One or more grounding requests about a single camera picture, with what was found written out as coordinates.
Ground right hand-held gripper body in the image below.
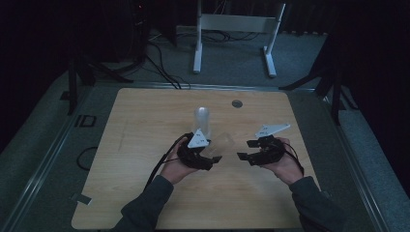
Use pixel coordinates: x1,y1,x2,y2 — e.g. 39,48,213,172
249,123,291,167

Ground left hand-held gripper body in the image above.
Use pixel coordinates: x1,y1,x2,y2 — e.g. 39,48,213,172
177,128,216,171

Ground clear plastic cup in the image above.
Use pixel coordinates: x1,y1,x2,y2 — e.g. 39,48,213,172
208,131,239,160

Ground stack of translucent plastic cups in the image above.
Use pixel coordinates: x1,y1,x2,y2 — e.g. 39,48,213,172
192,106,213,142

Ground person's left hand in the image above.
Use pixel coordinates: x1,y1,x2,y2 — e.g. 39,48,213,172
160,154,199,186

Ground person's right hand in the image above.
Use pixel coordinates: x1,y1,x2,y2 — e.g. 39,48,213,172
262,137,304,187

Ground black metal stand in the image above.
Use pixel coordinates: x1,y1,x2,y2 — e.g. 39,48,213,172
66,47,133,117
278,32,345,127

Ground grey tape piece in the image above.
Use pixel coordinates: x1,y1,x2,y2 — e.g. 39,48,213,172
75,192,93,206

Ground dark equipment rack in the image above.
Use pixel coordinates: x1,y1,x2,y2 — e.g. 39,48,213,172
96,0,153,63

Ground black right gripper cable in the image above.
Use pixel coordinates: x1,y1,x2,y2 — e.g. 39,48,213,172
282,141,306,177

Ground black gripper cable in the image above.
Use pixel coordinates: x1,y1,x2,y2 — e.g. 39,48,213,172
282,141,306,177
144,134,191,191

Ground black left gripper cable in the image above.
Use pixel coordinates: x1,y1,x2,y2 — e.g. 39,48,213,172
144,134,191,191

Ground black floor cables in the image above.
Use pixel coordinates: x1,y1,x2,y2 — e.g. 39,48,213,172
144,28,259,90

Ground black looped floor cable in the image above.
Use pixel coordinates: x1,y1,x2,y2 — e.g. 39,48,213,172
75,146,100,172

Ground white metal table frame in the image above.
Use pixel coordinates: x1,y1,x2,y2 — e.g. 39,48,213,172
192,0,287,78

